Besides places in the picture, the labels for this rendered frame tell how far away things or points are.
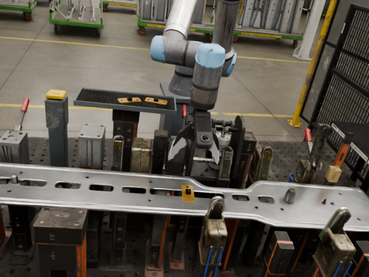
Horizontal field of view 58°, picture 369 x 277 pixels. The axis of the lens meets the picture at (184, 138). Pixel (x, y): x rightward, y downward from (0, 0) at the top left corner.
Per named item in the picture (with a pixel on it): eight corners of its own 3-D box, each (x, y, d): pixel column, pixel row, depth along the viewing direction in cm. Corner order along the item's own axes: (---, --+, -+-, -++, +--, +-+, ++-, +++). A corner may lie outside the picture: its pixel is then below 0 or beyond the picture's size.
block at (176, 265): (169, 270, 118) (179, 205, 104) (168, 242, 129) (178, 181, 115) (184, 270, 118) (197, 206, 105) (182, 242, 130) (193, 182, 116)
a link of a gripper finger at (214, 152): (222, 152, 108) (210, 129, 104) (225, 162, 103) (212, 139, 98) (214, 156, 108) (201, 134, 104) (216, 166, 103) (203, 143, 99)
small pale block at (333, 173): (302, 243, 138) (333, 170, 121) (299, 237, 141) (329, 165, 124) (310, 244, 139) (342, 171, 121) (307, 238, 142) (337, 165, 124)
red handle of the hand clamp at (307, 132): (309, 165, 121) (303, 127, 129) (306, 167, 123) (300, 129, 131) (320, 166, 122) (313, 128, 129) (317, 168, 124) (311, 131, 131)
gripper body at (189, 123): (206, 131, 106) (213, 95, 100) (210, 145, 98) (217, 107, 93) (182, 129, 105) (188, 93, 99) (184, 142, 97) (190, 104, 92)
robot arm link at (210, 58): (228, 45, 92) (225, 52, 84) (220, 83, 97) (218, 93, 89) (199, 40, 93) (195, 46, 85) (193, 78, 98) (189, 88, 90)
